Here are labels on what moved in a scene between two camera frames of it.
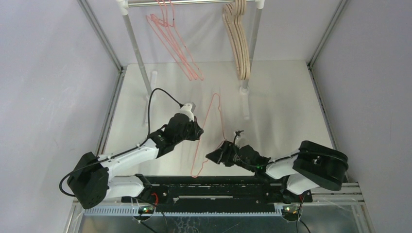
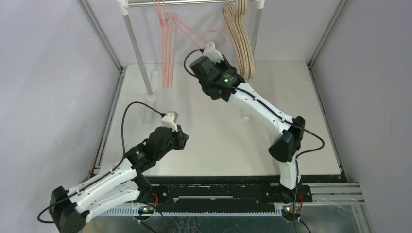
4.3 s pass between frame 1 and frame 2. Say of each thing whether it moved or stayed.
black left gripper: moved
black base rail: stayed
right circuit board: stayed
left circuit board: stayed
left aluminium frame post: stayed
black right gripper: moved
